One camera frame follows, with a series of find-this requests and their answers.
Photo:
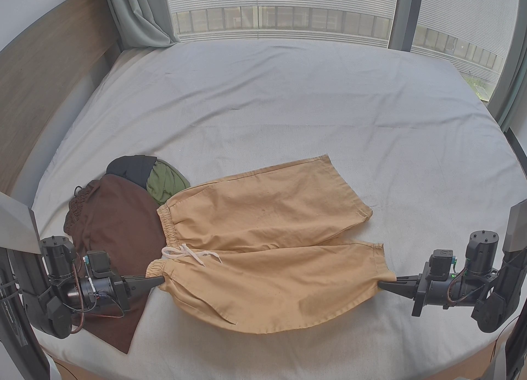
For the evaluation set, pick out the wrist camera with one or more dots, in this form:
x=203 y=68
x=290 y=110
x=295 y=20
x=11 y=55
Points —
x=98 y=265
x=441 y=263

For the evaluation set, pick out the tan shorts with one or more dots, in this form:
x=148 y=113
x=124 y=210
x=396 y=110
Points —
x=267 y=222

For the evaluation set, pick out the black garment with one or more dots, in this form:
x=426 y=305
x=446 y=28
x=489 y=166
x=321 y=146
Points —
x=129 y=168

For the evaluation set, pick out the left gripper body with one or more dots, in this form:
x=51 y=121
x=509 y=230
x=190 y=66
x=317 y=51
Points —
x=103 y=294

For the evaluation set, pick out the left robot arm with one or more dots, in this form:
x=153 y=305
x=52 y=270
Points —
x=57 y=257

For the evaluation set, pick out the bed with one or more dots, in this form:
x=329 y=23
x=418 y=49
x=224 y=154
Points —
x=288 y=102

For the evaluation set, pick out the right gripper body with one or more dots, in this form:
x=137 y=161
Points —
x=436 y=292

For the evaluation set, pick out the brown shorts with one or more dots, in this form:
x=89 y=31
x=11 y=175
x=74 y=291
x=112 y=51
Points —
x=119 y=222

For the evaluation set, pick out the grey-green curtain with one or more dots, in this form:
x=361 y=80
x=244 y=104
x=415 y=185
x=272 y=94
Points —
x=131 y=7
x=512 y=94

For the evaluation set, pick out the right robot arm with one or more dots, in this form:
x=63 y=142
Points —
x=481 y=252

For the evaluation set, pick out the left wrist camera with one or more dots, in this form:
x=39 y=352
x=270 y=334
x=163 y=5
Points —
x=98 y=265

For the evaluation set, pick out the green garment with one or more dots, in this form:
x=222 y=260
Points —
x=168 y=184

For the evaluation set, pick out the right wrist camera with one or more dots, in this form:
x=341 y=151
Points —
x=441 y=263

